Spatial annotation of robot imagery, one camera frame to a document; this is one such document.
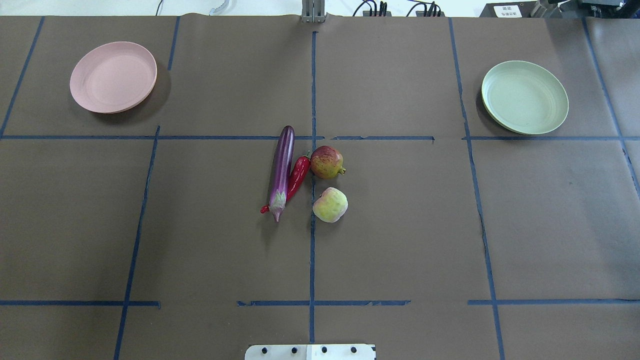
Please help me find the green plate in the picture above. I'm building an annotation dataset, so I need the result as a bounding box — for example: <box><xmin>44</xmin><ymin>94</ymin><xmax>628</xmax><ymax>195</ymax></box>
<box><xmin>480</xmin><ymin>60</ymin><xmax>570</xmax><ymax>135</ymax></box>

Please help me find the red chili pepper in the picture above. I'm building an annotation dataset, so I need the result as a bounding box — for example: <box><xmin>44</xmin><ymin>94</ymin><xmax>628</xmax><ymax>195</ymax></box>
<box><xmin>260</xmin><ymin>155</ymin><xmax>311</xmax><ymax>214</ymax></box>

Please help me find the red yellow pomegranate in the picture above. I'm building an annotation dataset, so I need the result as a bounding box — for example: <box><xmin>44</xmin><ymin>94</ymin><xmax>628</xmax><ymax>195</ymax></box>
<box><xmin>310</xmin><ymin>145</ymin><xmax>346</xmax><ymax>180</ymax></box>

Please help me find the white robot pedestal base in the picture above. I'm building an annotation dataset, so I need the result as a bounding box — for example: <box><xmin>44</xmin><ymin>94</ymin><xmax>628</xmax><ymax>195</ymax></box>
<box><xmin>244</xmin><ymin>343</ymin><xmax>377</xmax><ymax>360</ymax></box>

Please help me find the aluminium frame post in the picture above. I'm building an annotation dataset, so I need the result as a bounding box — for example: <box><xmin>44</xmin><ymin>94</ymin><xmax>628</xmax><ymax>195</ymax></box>
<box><xmin>301</xmin><ymin>0</ymin><xmax>327</xmax><ymax>24</ymax></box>

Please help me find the pink plate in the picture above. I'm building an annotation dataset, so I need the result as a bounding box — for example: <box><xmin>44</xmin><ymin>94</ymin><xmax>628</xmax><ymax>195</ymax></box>
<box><xmin>69</xmin><ymin>41</ymin><xmax>158</xmax><ymax>114</ymax></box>

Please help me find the purple eggplant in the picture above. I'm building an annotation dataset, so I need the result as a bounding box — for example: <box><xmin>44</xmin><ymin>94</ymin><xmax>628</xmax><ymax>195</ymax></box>
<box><xmin>269</xmin><ymin>125</ymin><xmax>295</xmax><ymax>223</ymax></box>

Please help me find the pink green peach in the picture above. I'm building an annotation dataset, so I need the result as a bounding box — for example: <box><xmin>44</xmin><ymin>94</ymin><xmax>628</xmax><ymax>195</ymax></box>
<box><xmin>312</xmin><ymin>187</ymin><xmax>349</xmax><ymax>223</ymax></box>

